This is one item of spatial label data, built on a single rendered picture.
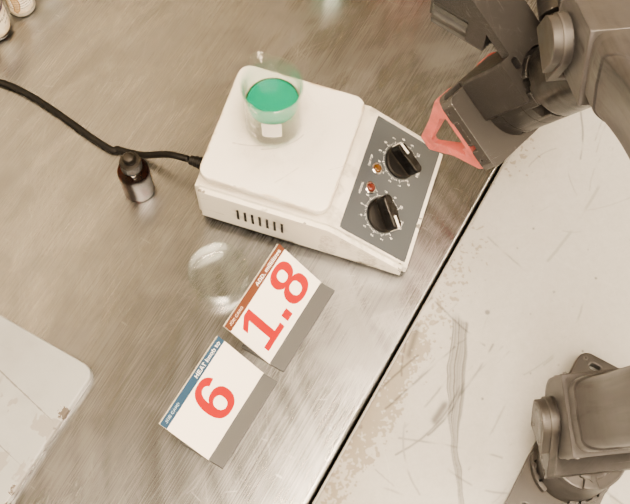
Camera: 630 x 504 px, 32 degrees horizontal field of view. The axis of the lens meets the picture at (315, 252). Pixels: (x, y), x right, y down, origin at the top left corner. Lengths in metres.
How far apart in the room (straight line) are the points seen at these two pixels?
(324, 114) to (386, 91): 0.13
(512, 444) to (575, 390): 0.17
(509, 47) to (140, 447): 0.46
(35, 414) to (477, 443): 0.38
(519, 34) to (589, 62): 0.13
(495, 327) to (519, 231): 0.10
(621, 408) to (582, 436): 0.08
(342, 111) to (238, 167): 0.11
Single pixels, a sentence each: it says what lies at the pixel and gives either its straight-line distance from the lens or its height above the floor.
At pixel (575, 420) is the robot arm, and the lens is 0.82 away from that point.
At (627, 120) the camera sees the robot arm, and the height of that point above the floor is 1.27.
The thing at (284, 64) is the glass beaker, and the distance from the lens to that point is 0.92.
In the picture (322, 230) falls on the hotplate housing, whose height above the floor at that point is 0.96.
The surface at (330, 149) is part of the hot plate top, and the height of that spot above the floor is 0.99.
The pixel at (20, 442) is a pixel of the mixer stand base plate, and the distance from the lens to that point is 0.98.
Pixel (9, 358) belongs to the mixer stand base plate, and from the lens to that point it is 1.00.
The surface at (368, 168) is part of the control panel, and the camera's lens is 0.98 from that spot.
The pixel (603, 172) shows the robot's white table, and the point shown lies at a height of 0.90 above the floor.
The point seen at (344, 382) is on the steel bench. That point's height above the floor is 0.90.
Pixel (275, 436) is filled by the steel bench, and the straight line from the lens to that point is 0.96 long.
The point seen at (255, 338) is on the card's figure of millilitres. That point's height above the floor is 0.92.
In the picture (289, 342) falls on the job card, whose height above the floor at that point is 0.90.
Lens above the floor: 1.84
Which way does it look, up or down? 68 degrees down
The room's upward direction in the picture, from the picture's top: 1 degrees clockwise
